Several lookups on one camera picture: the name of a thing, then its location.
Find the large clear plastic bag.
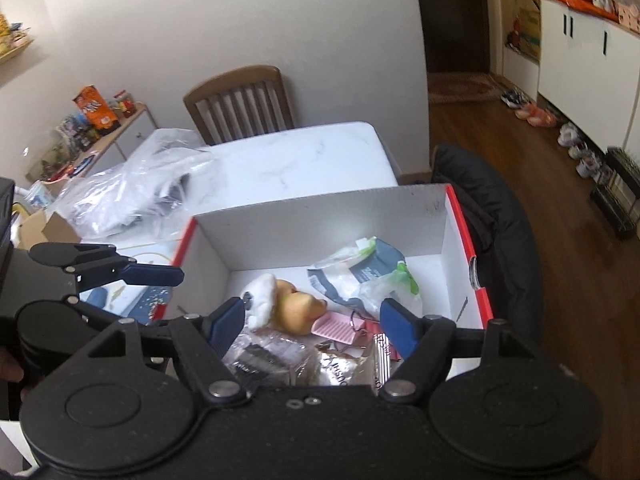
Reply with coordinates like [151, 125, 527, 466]
[53, 128, 219, 240]

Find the wooden side shelf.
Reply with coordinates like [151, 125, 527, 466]
[25, 102, 157, 196]

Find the white green package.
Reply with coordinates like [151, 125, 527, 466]
[307, 236, 423, 321]

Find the white plush toy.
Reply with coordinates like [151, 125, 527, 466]
[242, 273, 277, 330]

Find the yellow spotted squishy toy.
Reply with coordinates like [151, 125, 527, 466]
[271, 280, 328, 336]

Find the white cabinet with shelves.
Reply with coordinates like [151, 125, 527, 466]
[491, 0, 639, 156]

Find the wooden chair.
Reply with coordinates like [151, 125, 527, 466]
[183, 65, 295, 145]

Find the orange chip bag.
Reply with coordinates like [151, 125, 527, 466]
[73, 86, 120, 136]

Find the white printed sachet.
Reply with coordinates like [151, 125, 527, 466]
[222, 332, 310, 390]

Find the red white storage box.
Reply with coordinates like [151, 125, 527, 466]
[152, 182, 495, 380]

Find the brown cardboard box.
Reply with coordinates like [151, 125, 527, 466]
[17, 210, 81, 250]

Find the pink ridged tray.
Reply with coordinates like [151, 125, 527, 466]
[310, 311, 358, 344]

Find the black jacket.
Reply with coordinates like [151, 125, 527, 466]
[432, 144, 544, 344]

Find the person's left hand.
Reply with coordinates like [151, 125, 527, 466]
[0, 349, 32, 400]

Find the purple white snack packet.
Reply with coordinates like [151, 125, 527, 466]
[370, 333, 397, 392]

